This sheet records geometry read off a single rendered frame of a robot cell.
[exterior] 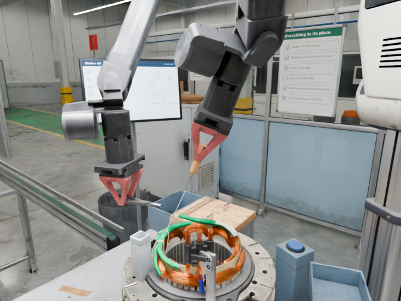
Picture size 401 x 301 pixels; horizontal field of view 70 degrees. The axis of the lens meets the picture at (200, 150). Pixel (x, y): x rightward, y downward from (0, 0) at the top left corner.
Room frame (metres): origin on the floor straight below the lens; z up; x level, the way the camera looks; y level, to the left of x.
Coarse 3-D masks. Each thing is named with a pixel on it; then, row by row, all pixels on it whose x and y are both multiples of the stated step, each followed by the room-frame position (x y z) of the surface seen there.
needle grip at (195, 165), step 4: (200, 144) 0.53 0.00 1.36; (204, 144) 0.54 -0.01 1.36; (200, 148) 0.52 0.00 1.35; (204, 148) 0.52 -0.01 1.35; (200, 152) 0.52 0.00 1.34; (192, 164) 0.53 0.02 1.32; (196, 164) 0.53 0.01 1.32; (192, 168) 0.53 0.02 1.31; (196, 168) 0.53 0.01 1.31; (192, 172) 0.53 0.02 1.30; (196, 172) 0.53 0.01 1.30
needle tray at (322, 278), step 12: (312, 264) 0.58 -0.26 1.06; (324, 264) 0.57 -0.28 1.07; (312, 276) 0.53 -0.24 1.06; (324, 276) 0.57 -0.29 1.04; (336, 276) 0.56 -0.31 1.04; (348, 276) 0.55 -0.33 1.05; (360, 276) 0.54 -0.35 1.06; (312, 288) 0.49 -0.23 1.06; (324, 288) 0.54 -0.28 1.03; (336, 288) 0.54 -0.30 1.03; (348, 288) 0.54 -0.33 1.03; (360, 288) 0.53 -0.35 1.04; (312, 300) 0.47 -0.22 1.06; (324, 300) 0.51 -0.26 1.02; (336, 300) 0.51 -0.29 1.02; (348, 300) 0.51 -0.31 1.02; (360, 300) 0.51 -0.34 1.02
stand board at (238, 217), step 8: (200, 200) 0.92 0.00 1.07; (216, 200) 0.92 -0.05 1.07; (184, 208) 0.86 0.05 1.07; (200, 208) 0.86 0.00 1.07; (208, 208) 0.86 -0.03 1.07; (216, 208) 0.86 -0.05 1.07; (232, 208) 0.86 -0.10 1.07; (240, 208) 0.86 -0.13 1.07; (176, 216) 0.80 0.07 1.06; (192, 216) 0.80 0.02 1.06; (200, 216) 0.80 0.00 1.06; (216, 216) 0.80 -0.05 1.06; (224, 216) 0.80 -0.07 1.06; (232, 216) 0.80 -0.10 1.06; (240, 216) 0.80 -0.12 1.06; (248, 216) 0.80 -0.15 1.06; (232, 224) 0.76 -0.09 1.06; (240, 224) 0.76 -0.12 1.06
